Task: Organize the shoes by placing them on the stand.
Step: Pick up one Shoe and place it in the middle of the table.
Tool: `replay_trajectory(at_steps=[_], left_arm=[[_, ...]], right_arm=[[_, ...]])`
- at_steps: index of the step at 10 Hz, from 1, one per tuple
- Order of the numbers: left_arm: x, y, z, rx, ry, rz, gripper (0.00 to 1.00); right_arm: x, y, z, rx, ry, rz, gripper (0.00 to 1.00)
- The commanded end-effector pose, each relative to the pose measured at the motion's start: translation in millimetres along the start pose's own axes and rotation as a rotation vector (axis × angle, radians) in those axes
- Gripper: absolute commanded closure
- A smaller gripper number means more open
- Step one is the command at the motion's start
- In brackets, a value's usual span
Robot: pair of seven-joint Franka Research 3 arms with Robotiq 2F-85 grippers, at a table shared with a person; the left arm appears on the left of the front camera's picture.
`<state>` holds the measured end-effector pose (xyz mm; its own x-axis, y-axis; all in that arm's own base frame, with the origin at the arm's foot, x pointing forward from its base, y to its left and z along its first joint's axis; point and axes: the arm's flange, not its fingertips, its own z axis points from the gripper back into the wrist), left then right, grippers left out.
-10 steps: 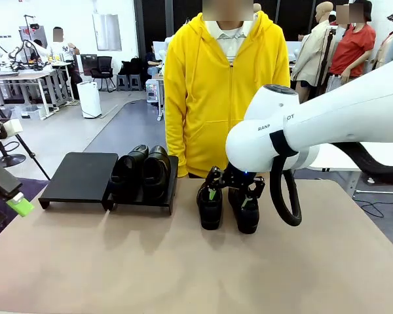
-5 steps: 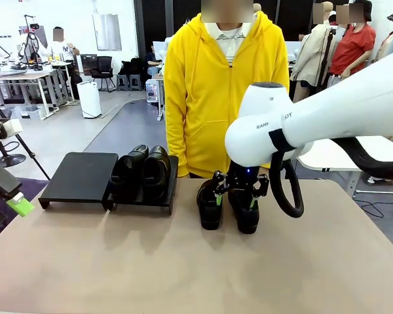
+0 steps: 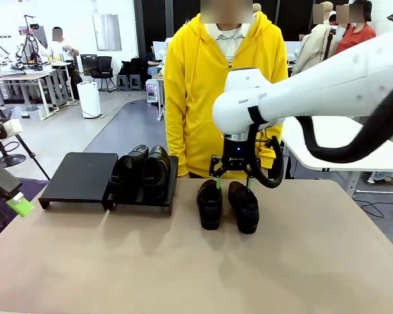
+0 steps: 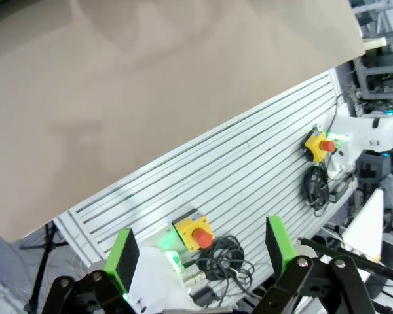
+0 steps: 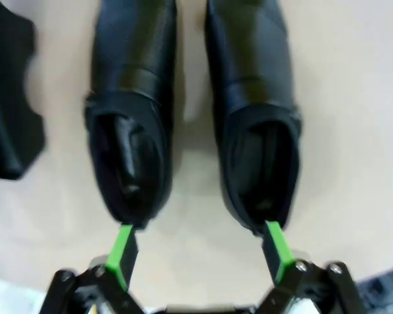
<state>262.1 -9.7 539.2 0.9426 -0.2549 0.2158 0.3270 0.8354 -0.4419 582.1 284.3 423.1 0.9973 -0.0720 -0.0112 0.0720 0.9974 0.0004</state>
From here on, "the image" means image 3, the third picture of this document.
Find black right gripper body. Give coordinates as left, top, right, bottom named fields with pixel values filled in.
left=225, top=139, right=250, bottom=169

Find black leather buckle shoe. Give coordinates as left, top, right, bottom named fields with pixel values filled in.
left=196, top=179, right=223, bottom=231
left=141, top=145, right=171, bottom=201
left=110, top=145, right=150, bottom=200
left=227, top=181, right=260, bottom=235

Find person's left forearm yellow sleeve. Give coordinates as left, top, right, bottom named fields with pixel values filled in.
left=257, top=127, right=284, bottom=171

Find person's right forearm yellow sleeve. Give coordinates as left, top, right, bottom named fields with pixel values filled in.
left=165, top=107, right=191, bottom=177

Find black round stand base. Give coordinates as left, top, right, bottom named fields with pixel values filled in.
left=0, top=140, right=27, bottom=167

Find purple cloth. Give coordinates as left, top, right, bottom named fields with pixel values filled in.
left=0, top=178, right=50, bottom=245

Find black tripod legs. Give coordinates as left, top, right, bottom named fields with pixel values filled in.
left=0, top=93, right=52, bottom=181

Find clear storage box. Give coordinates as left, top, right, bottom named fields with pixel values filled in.
left=14, top=105, right=45, bottom=121

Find person in yellow hoodie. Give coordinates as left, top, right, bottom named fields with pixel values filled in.
left=163, top=0, right=289, bottom=179

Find grey workshop desk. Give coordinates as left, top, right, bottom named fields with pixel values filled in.
left=0, top=61, right=75, bottom=120

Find white folding table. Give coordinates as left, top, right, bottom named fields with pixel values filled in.
left=281, top=116, right=393, bottom=207

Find white air purifier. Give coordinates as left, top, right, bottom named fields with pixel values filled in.
left=77, top=81, right=102, bottom=119

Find grey plastic stool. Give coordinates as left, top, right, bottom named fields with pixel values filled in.
left=128, top=74, right=142, bottom=92
left=116, top=74, right=130, bottom=92

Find seated person in black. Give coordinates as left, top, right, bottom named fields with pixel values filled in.
left=145, top=45, right=163, bottom=78

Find mannequin in beige jacket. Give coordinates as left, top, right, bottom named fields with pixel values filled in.
left=293, top=1, right=340, bottom=76

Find black backpack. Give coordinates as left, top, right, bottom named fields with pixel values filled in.
left=119, top=56, right=143, bottom=76

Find background man in white shirt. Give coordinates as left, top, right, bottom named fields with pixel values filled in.
left=41, top=26, right=83, bottom=102

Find black office chair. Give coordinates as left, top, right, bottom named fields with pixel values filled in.
left=90, top=56, right=116, bottom=92

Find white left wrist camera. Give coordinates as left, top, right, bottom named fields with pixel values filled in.
left=0, top=118, right=23, bottom=135

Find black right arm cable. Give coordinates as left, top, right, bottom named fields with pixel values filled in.
left=247, top=73, right=393, bottom=189

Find black floor cables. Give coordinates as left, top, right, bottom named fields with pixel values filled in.
left=353, top=196, right=393, bottom=218

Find grey wall panel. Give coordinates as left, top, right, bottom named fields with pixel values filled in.
left=92, top=12, right=122, bottom=52

